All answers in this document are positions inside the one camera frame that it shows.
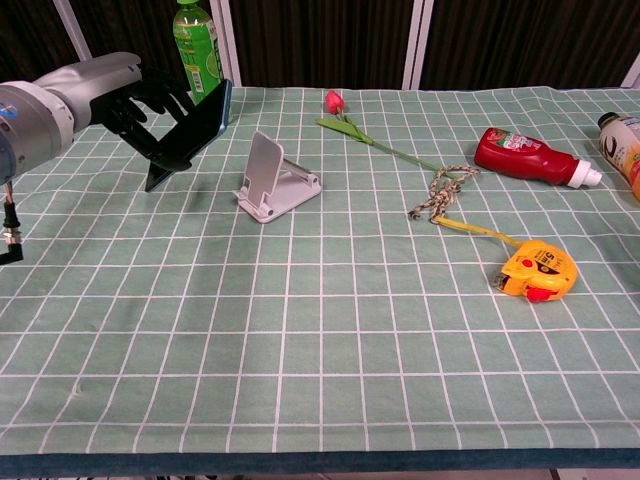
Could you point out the green tea bottle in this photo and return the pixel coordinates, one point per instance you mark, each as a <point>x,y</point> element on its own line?
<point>192,40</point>

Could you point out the white folding phone stand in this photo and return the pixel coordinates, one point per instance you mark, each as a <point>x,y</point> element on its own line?
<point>262,160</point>

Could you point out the red ketchup bottle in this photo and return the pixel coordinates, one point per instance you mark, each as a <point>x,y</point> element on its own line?
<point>520,152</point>

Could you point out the black smartphone with blue edge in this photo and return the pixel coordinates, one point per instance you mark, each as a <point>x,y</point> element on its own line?
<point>205,122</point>

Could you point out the yellow tape measure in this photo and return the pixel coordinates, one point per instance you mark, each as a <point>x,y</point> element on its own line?
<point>542,270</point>

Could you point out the dark pleated curtain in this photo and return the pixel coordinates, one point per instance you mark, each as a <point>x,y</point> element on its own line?
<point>325,42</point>

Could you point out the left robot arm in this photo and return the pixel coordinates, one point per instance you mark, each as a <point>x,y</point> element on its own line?
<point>45,110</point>

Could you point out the artificial pink rose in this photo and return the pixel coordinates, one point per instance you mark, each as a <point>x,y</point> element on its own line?
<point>334,101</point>

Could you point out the green checked tablecloth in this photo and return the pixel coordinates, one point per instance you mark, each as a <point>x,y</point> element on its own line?
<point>320,325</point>

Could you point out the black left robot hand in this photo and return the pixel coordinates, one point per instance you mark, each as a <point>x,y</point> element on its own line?
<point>125,112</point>

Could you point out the white and orange drink bottle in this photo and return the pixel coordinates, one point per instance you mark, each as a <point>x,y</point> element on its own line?
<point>622,145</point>

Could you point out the white frame post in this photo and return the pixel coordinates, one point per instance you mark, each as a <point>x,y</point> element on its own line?
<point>632,77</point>
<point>75,30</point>
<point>416,45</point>
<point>227,40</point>

